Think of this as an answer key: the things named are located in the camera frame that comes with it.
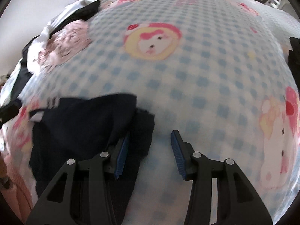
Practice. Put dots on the blue checked cartoon printed blanket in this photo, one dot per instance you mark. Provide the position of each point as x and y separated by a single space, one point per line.
187 75

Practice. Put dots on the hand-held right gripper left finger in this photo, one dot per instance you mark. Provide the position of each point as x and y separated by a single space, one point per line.
122 154

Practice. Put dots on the pink garment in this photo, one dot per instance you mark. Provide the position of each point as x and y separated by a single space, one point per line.
65 42

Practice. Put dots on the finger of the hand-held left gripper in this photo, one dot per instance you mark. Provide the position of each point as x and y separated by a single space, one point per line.
9 111

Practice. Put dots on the folded black garment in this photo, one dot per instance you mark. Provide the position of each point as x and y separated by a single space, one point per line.
295 56

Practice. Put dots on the dark navy garment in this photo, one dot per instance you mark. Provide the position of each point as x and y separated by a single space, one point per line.
21 79

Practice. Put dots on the navy garment with white trim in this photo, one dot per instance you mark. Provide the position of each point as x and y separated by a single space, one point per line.
82 126

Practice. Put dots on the white plastic bedside object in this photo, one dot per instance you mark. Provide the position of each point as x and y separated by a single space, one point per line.
273 2

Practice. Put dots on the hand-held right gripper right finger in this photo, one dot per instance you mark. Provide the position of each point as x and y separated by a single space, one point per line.
178 154

